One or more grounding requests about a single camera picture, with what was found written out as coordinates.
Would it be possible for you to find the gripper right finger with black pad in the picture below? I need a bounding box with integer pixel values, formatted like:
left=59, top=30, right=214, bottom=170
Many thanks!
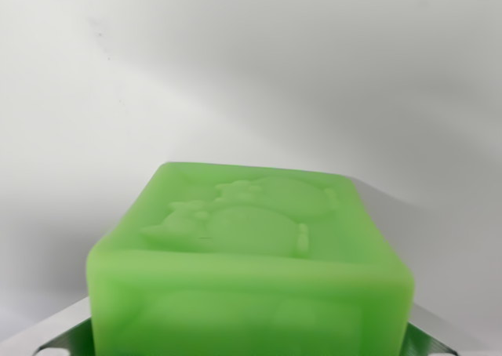
left=400, top=301, right=467, bottom=356

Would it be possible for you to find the green cube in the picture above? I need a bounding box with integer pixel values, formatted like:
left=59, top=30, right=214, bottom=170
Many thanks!
left=85, top=162, right=416, bottom=356

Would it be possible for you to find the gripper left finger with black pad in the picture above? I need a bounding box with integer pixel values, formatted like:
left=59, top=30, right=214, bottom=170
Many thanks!
left=35, top=296, right=93, bottom=356

